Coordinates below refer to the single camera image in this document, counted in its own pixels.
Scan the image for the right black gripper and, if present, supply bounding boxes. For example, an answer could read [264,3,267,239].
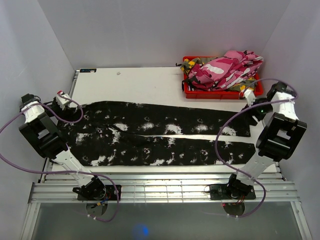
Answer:
[240,96,274,127]

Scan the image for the black white splatter trousers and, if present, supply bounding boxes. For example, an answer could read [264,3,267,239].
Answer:
[57,101,256,167]

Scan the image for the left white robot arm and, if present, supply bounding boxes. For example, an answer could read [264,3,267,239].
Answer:
[19,91,107,201]

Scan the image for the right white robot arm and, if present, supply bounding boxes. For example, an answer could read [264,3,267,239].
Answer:
[225,82,307,199]

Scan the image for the pink camouflage trousers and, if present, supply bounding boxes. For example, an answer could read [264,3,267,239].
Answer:
[185,50,264,92]

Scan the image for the red plastic bin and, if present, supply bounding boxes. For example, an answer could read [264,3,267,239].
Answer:
[182,56,264,100]

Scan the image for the small blue label sticker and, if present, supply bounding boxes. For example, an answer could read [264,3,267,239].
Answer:
[79,68,97,73]

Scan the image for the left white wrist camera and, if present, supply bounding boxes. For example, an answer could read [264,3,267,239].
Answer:
[54,90,71,110]

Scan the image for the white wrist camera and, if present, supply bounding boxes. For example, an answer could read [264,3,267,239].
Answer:
[239,88,257,107]
[54,90,71,110]

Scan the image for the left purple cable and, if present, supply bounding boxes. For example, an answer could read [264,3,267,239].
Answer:
[0,95,121,223]

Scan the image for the purple cable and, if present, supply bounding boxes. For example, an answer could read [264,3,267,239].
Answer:
[0,95,121,223]
[201,78,299,219]

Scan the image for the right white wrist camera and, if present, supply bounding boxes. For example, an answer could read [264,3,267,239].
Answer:
[239,88,257,107]

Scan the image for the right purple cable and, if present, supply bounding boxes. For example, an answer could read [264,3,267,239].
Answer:
[201,78,299,219]

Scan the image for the aluminium rail frame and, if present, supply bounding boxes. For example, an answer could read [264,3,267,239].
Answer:
[21,67,312,240]

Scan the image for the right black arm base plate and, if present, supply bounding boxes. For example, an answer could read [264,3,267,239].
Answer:
[209,183,256,200]

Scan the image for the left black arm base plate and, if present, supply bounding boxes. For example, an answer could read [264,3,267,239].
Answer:
[76,184,117,201]

